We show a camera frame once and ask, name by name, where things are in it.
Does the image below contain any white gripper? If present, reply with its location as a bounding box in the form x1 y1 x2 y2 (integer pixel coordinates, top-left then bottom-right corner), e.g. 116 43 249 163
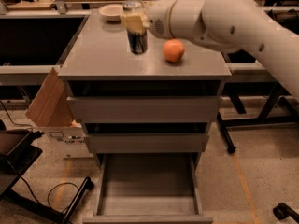
119 0 176 39

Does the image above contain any silver blue redbull can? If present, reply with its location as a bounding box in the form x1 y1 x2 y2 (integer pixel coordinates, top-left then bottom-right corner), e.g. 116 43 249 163
122 0 148 54

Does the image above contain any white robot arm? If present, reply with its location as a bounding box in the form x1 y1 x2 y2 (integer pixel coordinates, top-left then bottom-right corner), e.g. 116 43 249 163
120 0 299 99

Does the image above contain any grey top drawer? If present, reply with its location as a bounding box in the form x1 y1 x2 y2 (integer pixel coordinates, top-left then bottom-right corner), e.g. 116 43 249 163
67 96 221 123

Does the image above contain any grey drawer cabinet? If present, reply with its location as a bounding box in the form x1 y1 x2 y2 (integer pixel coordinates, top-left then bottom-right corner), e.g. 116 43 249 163
57 7 233 170

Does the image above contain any grey middle drawer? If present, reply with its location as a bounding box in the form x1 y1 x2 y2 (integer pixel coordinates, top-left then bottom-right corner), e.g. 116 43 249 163
84 133 208 153

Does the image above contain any grey open bottom drawer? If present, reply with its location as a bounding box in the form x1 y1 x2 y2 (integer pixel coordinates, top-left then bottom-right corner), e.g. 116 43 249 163
82 153 213 224

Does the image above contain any white ceramic bowl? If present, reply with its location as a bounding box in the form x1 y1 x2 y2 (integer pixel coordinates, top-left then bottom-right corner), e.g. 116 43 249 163
98 4 122 22

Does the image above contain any orange fruit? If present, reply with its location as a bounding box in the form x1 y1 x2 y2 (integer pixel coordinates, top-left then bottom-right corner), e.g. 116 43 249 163
163 39 185 63

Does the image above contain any brown white cardboard box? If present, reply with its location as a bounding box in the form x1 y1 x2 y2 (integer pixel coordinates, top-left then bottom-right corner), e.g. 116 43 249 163
25 68 92 159

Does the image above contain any black stand with tray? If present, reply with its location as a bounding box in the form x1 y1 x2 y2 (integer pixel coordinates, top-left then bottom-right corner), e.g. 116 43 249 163
0 122 94 224

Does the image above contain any black caster base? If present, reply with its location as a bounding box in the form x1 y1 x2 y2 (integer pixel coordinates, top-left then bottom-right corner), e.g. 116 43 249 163
273 203 299 223

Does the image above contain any black table leg frame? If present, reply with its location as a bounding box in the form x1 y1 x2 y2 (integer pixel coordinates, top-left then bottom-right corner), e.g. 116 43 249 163
217 81 299 154

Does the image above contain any black floor cable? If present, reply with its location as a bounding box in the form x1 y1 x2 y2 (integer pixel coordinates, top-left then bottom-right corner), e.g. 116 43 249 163
18 175 80 213

